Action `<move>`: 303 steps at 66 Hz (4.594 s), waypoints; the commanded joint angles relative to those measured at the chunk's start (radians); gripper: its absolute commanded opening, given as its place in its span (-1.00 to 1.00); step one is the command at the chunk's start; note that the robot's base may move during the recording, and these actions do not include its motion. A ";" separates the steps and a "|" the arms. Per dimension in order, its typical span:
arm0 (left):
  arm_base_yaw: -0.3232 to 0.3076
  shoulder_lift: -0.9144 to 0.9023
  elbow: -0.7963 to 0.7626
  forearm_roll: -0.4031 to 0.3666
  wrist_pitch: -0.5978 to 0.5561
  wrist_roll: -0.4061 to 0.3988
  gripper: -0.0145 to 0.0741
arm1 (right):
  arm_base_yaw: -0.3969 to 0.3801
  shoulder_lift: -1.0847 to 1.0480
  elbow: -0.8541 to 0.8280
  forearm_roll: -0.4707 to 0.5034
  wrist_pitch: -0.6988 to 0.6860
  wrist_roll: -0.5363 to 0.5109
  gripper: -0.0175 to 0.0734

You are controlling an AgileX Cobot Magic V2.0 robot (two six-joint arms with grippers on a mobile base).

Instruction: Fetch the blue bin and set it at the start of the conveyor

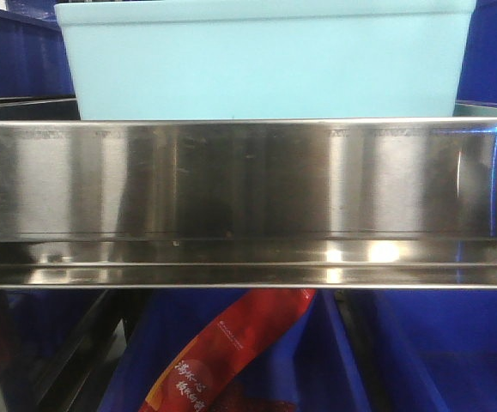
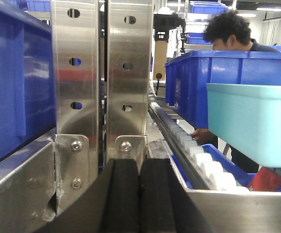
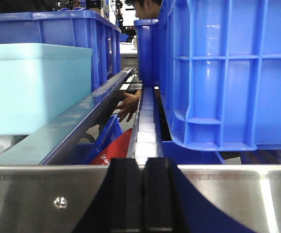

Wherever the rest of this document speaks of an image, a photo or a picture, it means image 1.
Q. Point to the light blue plastic bin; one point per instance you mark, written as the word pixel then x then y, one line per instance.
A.
pixel 214 60

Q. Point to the dark blue bin lower middle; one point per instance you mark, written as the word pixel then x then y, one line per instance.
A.
pixel 312 366

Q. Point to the dark blue bin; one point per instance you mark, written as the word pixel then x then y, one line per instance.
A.
pixel 434 350
pixel 33 60
pixel 478 81
pixel 312 366

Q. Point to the dark blue bin lower right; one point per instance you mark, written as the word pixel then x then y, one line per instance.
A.
pixel 434 350

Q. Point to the dark blue bin upper left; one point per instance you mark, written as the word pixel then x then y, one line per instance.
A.
pixel 33 60

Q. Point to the dark blue bin upper right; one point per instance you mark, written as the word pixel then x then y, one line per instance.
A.
pixel 478 81

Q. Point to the red snack bag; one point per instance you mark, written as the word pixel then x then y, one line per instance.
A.
pixel 202 370

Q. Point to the stainless steel shelf rail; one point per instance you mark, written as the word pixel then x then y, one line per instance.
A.
pixel 353 203

